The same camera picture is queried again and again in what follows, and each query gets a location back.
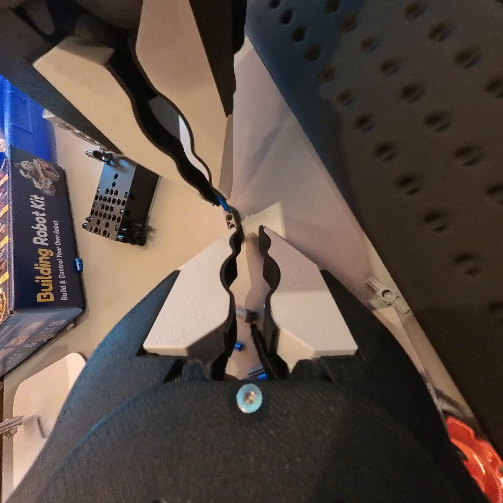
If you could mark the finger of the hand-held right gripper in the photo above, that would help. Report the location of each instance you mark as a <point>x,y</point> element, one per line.
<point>78,86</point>
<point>173,51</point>

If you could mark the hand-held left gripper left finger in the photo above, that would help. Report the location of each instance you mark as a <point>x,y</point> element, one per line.
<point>192,310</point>

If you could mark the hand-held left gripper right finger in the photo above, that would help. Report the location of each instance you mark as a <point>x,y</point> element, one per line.
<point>310,314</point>

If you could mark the dark grey short beam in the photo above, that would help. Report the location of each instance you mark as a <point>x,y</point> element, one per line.
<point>232,218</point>

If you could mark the blue connector pin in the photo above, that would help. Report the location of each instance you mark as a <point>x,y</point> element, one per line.
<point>78,264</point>
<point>223,204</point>

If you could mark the black perforated motor block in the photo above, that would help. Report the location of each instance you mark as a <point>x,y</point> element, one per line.
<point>114,204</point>

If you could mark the blue robot kit box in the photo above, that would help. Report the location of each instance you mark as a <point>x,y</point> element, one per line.
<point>39,235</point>

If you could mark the white book stand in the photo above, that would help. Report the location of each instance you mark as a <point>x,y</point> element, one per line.
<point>39,393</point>

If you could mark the group of orange gear wheels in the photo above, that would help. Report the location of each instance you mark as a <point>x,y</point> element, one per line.
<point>471,459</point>

